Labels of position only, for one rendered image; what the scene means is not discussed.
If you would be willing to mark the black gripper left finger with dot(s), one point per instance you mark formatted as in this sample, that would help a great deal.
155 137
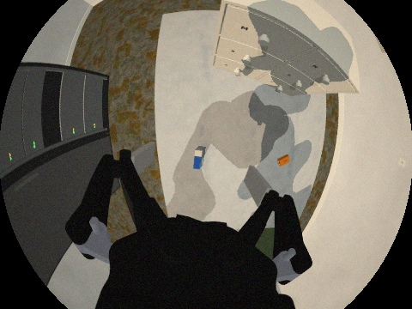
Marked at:
87 227

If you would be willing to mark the blue and white eraser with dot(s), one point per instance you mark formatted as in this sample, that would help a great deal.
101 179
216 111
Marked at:
197 158

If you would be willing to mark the cream small chest of drawers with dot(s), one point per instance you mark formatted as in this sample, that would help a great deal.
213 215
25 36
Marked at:
312 22

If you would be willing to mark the orange rectangular block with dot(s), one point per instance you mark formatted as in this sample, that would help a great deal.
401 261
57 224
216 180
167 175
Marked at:
283 160

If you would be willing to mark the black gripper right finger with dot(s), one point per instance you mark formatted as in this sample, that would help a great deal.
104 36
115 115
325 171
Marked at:
289 254

